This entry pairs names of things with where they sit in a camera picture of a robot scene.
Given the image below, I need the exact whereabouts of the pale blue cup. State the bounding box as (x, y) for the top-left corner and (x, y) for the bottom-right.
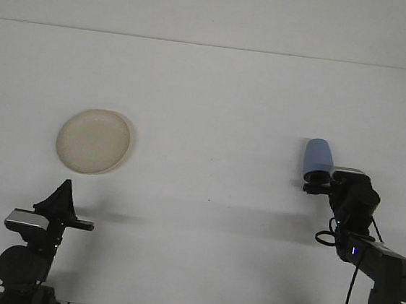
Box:
(301, 136), (337, 184)

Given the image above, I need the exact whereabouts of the grey gripper camera box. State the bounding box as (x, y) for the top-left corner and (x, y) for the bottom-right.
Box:
(331, 165), (367, 179)
(3, 206), (53, 234)

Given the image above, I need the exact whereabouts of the pale round plate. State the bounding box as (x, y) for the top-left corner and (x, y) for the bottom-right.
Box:
(53, 103), (139, 180)

